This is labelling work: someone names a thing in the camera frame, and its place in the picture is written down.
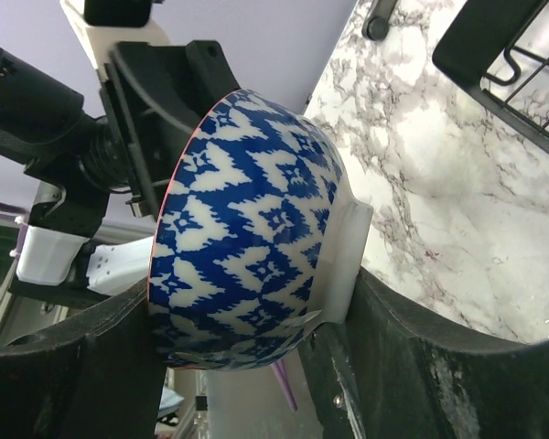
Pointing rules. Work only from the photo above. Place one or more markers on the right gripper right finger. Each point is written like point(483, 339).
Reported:
point(395, 369)

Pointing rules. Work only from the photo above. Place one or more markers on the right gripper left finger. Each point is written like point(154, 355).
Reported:
point(93, 375)

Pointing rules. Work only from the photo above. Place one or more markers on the red blue patterned bowl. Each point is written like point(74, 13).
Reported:
point(259, 240)

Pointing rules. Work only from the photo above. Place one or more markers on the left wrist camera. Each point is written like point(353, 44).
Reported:
point(100, 24)

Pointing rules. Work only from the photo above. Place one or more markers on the black wire dish rack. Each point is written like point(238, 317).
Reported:
point(498, 53)

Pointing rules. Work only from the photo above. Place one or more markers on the dark metal T handle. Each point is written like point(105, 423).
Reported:
point(376, 24)

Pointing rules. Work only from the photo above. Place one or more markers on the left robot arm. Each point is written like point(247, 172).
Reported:
point(78, 162)

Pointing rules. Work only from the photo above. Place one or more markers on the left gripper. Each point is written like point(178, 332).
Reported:
point(156, 97)

